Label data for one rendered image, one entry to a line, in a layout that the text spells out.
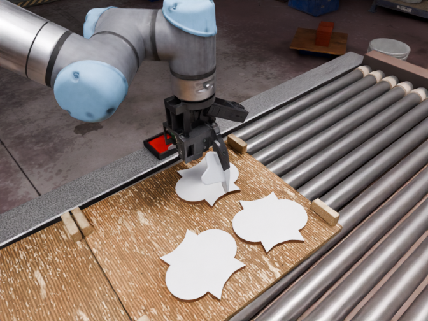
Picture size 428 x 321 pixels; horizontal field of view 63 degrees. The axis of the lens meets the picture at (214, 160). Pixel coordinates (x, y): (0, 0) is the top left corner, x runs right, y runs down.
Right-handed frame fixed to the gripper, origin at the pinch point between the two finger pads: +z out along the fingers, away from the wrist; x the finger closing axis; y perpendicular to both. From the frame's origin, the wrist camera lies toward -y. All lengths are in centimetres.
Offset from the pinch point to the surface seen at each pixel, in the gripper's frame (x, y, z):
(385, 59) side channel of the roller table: -10, -83, 4
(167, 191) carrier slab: -3.2, 8.4, 3.5
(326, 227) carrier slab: 23.7, -11.0, 3.8
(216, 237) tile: 13.2, 7.6, 2.4
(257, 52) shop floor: -190, -199, 101
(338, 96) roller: -7, -55, 6
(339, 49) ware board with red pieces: -131, -245, 90
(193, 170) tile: -4.2, 0.8, 2.6
